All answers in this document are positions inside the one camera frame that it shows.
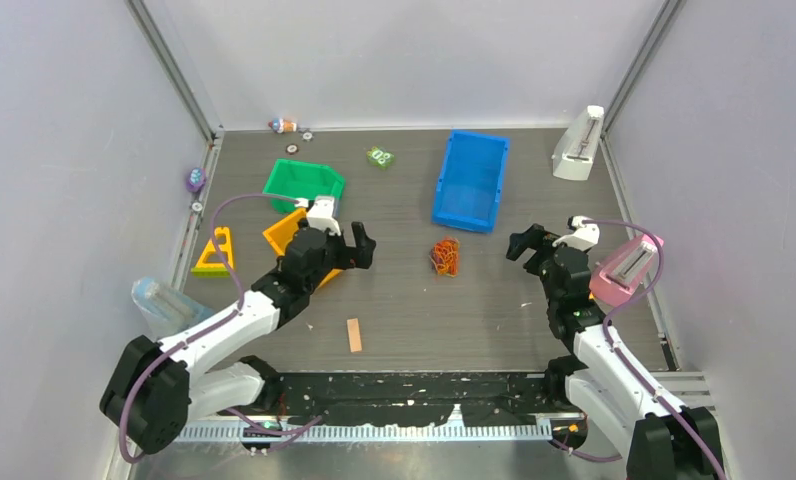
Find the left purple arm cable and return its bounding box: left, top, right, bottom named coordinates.
left=118, top=193, right=313, bottom=465

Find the yellow triangle block left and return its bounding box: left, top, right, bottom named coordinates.
left=190, top=226, right=235, bottom=277

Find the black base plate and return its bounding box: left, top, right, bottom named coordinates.
left=238, top=371, right=586, bottom=427

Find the orange plastic bin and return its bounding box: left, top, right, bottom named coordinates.
left=263, top=208, right=307, bottom=256

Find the green plastic bin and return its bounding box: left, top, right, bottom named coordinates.
left=263, top=159, right=346, bottom=200

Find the white metronome box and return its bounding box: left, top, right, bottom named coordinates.
left=552, top=105, right=605, bottom=181

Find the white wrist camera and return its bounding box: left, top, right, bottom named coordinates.
left=552, top=215, right=600, bottom=252
left=306, top=195, right=341, bottom=236

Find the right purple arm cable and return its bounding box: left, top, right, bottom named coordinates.
left=580, top=218, right=727, bottom=480

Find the pink metronome box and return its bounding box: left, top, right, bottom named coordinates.
left=589, top=234, right=658, bottom=307

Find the blue plastic bin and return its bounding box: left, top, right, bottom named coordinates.
left=431, top=130, right=510, bottom=233

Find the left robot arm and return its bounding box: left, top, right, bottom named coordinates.
left=100, top=221, right=377, bottom=455

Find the purple round toy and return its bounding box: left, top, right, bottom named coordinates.
left=185, top=167, right=207, bottom=194

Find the green number tile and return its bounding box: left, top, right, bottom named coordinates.
left=366, top=146, right=395, bottom=170

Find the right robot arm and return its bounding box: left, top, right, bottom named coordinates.
left=506, top=216, right=727, bottom=479

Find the clear plastic bottle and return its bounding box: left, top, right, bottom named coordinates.
left=131, top=277, right=215, bottom=340

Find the coloured cable bundle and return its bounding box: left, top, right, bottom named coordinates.
left=429, top=236, right=462, bottom=278

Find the small wooden block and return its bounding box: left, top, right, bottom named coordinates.
left=346, top=318, right=363, bottom=353

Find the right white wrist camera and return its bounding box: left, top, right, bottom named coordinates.
left=552, top=215, right=600, bottom=252

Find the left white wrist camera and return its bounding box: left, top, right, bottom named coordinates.
left=306, top=195, right=341, bottom=236

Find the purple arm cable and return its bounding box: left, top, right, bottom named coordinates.
left=580, top=218, right=727, bottom=480
left=118, top=193, right=313, bottom=465

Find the small toy figure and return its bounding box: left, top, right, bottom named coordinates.
left=267, top=118, right=298, bottom=134

